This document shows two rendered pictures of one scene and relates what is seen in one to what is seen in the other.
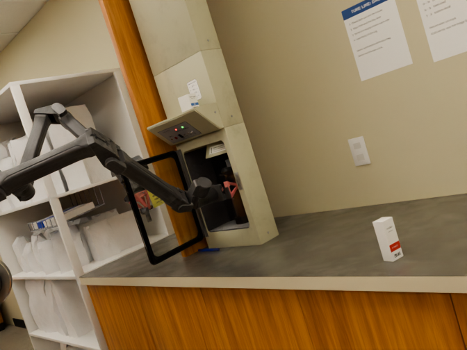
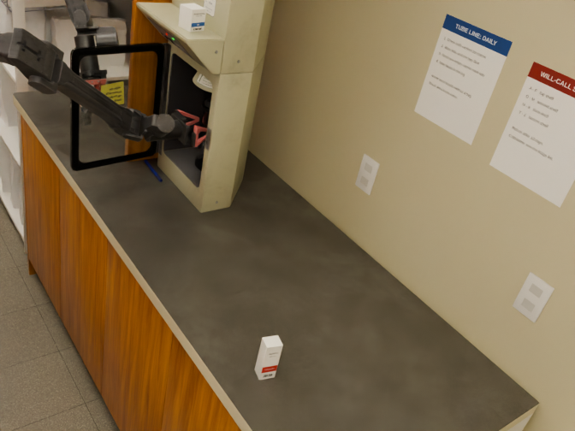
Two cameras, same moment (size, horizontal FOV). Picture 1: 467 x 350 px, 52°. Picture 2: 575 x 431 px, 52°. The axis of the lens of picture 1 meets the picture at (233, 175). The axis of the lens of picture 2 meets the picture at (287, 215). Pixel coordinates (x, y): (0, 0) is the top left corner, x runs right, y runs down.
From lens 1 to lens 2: 74 cm
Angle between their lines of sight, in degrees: 28
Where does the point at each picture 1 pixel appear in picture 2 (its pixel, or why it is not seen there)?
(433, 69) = (483, 169)
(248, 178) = (222, 140)
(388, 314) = (225, 416)
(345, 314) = (199, 379)
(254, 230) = (200, 196)
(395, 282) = (235, 414)
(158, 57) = not seen: outside the picture
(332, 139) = (351, 138)
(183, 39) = not seen: outside the picture
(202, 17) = not seen: outside the picture
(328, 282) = (192, 354)
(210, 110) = (210, 49)
